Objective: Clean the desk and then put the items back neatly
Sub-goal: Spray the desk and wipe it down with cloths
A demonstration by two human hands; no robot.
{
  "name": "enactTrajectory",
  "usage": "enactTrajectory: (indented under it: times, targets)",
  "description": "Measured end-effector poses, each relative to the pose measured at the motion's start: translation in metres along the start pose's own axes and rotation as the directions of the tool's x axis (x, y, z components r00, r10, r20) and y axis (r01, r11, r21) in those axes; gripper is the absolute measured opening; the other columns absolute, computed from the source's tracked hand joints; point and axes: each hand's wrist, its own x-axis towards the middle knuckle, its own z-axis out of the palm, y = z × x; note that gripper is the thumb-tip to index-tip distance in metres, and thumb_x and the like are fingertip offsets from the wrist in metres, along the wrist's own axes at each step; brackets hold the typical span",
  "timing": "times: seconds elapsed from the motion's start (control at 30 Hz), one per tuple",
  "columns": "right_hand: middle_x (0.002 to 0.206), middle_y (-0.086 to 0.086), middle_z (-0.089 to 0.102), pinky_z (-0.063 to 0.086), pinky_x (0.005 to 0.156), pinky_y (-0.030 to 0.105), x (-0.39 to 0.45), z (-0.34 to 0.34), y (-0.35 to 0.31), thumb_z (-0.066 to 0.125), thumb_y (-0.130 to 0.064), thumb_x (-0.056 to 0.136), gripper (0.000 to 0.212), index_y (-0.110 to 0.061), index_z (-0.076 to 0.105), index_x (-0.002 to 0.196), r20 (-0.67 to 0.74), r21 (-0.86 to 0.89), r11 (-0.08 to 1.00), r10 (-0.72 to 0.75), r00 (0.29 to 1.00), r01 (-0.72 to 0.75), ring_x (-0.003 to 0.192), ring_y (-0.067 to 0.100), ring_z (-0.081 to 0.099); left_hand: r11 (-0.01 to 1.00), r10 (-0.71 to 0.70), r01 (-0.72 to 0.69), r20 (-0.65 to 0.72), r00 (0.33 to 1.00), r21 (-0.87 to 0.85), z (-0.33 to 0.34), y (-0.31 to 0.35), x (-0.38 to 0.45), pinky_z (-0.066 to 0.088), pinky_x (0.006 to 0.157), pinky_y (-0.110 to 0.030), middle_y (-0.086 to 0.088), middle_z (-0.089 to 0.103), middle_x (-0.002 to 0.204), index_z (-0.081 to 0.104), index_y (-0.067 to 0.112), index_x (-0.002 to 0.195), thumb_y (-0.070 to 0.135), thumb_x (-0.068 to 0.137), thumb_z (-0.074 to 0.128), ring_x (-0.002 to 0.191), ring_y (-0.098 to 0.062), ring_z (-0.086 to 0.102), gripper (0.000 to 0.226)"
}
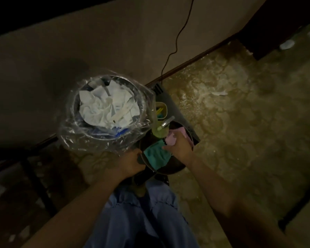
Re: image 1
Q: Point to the person's right hand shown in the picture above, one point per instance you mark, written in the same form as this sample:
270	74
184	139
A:
180	149

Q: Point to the person's left hand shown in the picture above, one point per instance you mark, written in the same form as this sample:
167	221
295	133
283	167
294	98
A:
130	163

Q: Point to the yellow green spray bottle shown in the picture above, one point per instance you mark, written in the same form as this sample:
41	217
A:
160	129

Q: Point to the white paper scraps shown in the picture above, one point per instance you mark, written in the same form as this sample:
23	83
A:
108	105

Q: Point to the trash bin with clear bag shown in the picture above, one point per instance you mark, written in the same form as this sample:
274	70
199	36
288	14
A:
70	129

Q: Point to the person's left forearm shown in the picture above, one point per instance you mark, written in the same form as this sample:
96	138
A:
75	214

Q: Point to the person's right forearm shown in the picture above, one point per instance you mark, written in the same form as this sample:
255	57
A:
232	204

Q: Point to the pink cleaning cloth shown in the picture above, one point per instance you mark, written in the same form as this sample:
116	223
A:
183	132

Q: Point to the teal cleaning cloth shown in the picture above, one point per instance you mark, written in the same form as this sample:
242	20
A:
156	155

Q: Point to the person's blue trousers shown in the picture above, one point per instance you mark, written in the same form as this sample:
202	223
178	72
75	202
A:
139	219

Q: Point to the black low cabinet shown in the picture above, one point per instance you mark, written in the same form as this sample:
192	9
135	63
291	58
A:
194	134

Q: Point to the black round basin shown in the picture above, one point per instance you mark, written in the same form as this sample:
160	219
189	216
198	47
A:
144	139

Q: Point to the small yellow green cup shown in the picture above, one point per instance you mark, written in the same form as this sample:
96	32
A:
161	110

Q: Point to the small white object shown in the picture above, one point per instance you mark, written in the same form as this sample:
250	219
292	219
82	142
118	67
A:
287	45

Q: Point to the black television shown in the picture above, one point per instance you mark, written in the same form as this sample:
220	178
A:
41	12

